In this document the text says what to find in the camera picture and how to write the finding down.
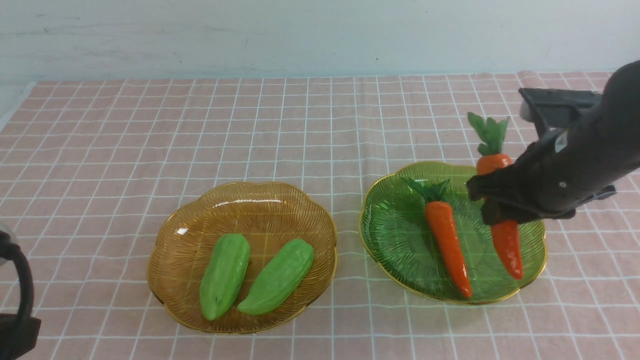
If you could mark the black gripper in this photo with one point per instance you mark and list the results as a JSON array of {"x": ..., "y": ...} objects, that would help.
[{"x": 550, "y": 180}]

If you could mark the orange toy carrot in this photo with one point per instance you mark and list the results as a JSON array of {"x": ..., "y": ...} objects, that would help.
[
  {"x": 506, "y": 235},
  {"x": 440, "y": 217}
]

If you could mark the green toy cucumber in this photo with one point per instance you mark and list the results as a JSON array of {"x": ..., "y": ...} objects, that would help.
[
  {"x": 224, "y": 275},
  {"x": 279, "y": 278}
]

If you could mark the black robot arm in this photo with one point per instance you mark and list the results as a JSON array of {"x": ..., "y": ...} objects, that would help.
[{"x": 586, "y": 142}]

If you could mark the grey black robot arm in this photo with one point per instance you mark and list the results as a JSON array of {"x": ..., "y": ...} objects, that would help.
[{"x": 19, "y": 328}]

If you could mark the green plastic plate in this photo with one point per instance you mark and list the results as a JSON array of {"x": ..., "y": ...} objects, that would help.
[{"x": 394, "y": 231}]

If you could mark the amber plastic plate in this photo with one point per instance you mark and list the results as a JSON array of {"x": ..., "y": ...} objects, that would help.
[{"x": 268, "y": 215}]

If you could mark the pink checkered tablecloth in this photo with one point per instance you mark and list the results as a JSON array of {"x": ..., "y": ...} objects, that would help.
[{"x": 91, "y": 170}]

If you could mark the dark grey wrist camera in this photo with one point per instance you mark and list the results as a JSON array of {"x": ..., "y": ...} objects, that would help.
[{"x": 549, "y": 108}]

